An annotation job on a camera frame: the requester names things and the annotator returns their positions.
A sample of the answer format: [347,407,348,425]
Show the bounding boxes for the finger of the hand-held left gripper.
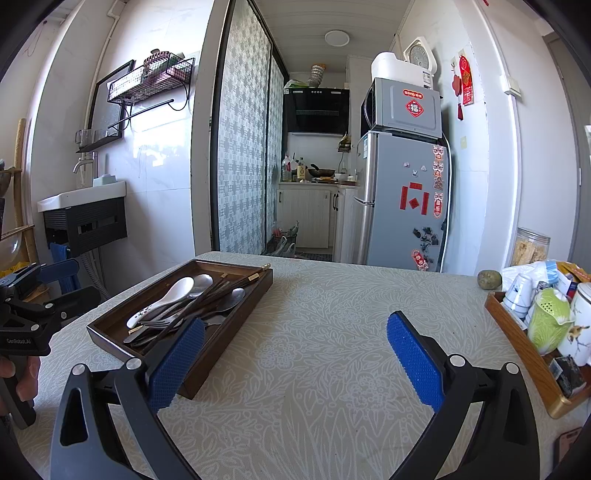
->
[2,285,102,333]
[0,258,80,305]

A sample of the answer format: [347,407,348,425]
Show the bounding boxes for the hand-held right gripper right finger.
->
[385,310,541,480]

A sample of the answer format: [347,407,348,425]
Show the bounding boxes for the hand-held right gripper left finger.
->
[50,316,206,480]

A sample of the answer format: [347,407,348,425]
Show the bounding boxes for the dark wooden tray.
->
[87,258,274,400]

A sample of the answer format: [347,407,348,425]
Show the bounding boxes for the white ceramic spoon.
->
[126,277,195,329]

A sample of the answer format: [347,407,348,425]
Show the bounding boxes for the metal spoons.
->
[127,276,230,335]

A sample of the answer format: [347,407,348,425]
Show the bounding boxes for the person's left hand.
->
[14,356,42,402]

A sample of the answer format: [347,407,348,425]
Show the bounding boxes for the black sink cabinet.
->
[44,197,127,257]

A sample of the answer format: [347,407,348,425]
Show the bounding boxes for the glass bowl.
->
[0,233,21,266]

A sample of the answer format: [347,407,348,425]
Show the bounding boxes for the white sink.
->
[38,181,126,213]

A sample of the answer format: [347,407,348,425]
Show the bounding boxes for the wooden rack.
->
[0,117,40,296]

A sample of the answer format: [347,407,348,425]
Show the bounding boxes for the metal faucet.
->
[73,152,98,188]

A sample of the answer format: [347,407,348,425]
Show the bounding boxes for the light wooden tray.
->
[485,291,591,418]

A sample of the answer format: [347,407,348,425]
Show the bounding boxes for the stacked white cups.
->
[502,273,539,319]

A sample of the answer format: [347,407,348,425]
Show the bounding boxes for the green cabbage-shaped teapot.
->
[527,287,573,355]

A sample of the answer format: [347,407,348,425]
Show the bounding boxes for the white plastic bag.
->
[501,261,559,291]

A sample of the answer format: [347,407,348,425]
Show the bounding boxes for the black wrapped packet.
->
[549,355,585,398]

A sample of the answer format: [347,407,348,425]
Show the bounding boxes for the silver refrigerator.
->
[353,130,451,273]

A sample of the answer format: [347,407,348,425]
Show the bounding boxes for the glass jar of crackers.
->
[511,227,551,267]

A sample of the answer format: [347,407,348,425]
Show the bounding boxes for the plastic bag bundle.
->
[272,222,301,257]

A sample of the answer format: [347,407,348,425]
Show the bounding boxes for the black framed mirror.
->
[88,60,136,144]

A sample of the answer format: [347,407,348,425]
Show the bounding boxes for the white bird-print teapot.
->
[556,282,591,365]

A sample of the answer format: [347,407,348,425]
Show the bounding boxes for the smartphone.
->
[554,427,583,472]

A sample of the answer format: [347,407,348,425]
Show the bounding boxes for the white kitchen cabinet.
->
[277,182,358,261]

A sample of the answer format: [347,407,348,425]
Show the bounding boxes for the orange snack packets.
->
[556,261,591,283]

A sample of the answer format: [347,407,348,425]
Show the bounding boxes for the grey door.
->
[545,32,591,259]

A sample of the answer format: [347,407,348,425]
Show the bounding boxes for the patterned sliding door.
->
[210,0,284,257]

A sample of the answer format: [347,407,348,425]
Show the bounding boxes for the silver microwave oven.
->
[361,78,441,141]

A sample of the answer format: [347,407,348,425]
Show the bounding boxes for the black range hood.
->
[283,88,350,136]

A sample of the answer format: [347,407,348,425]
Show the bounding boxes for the red hanging ornament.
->
[451,54,475,121]

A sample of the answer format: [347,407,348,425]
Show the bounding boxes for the white kitchen appliance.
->
[370,52,428,84]

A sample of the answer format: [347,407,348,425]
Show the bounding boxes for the black wire wall shelf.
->
[107,52,195,106]

